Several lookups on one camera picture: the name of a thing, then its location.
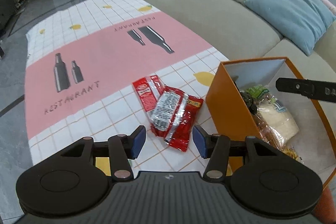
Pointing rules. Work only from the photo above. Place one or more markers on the yellow snack packet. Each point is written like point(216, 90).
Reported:
point(294, 155)

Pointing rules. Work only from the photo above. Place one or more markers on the pink white printed tablecloth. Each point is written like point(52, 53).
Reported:
point(105, 43)

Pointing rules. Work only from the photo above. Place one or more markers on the pink cloth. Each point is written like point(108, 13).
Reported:
point(326, 2)

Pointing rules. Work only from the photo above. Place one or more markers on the grey-green sofa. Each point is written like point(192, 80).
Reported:
point(204, 14)

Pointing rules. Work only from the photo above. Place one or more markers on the black snack packet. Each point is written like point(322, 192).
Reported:
point(249, 103)

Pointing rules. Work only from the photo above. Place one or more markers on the red packet with white label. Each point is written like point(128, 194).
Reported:
point(145, 92)

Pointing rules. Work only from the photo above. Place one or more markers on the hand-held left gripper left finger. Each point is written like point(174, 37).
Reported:
point(139, 142)

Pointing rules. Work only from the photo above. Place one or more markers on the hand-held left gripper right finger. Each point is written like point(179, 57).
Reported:
point(199, 143)

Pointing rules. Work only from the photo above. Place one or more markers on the green snack packet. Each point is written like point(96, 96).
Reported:
point(258, 91)

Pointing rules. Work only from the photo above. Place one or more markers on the red silver snack packet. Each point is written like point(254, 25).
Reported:
point(176, 119)

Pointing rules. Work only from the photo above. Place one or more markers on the blue cushion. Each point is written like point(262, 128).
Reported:
point(291, 11)

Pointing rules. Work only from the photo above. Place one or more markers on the orange cardboard box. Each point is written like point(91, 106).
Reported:
point(227, 106)

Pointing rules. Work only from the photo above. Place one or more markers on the clear peanut packet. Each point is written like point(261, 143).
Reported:
point(270, 136)

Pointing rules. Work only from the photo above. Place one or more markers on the person's right leg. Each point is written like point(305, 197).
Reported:
point(329, 204)

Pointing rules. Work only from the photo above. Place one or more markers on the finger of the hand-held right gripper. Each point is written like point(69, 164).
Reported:
point(291, 86)

